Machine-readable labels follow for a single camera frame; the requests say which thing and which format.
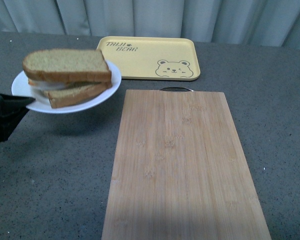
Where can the yellow bear tray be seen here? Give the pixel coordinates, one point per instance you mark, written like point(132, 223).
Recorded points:
point(152, 58)

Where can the bread slice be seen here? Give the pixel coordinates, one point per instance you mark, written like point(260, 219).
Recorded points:
point(61, 65)
point(75, 94)

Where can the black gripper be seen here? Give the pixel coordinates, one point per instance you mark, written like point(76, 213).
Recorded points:
point(8, 123)

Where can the fried egg toy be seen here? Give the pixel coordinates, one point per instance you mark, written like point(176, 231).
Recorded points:
point(47, 86)

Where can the metal cutting board handle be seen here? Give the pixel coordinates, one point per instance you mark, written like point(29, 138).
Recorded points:
point(176, 89)

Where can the grey curtain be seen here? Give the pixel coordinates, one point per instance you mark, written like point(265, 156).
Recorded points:
point(249, 22)

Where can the white round plate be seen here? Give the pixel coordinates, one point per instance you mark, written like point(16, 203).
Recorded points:
point(20, 87)

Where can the bamboo cutting board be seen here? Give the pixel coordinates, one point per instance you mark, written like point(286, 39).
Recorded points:
point(180, 172)

